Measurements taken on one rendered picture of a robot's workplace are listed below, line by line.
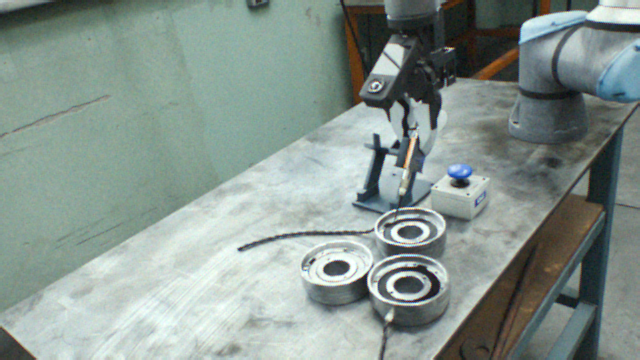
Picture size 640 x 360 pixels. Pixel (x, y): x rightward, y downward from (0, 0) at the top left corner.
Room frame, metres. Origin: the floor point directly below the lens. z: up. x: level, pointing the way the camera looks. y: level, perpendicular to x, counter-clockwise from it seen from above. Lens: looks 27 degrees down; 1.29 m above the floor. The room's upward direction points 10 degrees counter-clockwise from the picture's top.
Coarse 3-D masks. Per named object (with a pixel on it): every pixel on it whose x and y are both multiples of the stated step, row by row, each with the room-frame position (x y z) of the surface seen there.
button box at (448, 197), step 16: (448, 176) 0.80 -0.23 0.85; (480, 176) 0.79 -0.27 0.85; (432, 192) 0.77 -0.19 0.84; (448, 192) 0.75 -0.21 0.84; (464, 192) 0.74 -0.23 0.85; (480, 192) 0.75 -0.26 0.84; (432, 208) 0.78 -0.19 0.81; (448, 208) 0.75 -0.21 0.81; (464, 208) 0.73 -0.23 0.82; (480, 208) 0.75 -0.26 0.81
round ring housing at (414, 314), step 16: (400, 256) 0.61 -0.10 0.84; (416, 256) 0.61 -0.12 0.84; (384, 272) 0.60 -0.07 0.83; (416, 272) 0.59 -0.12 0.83; (432, 272) 0.58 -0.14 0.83; (368, 288) 0.56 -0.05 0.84; (400, 288) 0.58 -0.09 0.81; (416, 288) 0.58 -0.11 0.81; (448, 288) 0.54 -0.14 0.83; (384, 304) 0.53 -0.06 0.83; (400, 304) 0.52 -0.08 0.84; (416, 304) 0.51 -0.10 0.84; (432, 304) 0.51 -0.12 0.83; (400, 320) 0.52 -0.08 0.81; (416, 320) 0.51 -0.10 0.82
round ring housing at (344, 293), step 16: (304, 256) 0.65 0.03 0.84; (320, 256) 0.66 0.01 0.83; (336, 256) 0.65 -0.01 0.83; (368, 256) 0.63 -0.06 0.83; (304, 272) 0.63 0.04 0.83; (320, 272) 0.62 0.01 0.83; (336, 272) 0.65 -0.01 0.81; (352, 272) 0.61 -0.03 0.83; (368, 272) 0.59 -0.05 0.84; (304, 288) 0.61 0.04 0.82; (320, 288) 0.58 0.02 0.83; (336, 288) 0.57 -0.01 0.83; (352, 288) 0.58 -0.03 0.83; (336, 304) 0.58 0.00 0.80
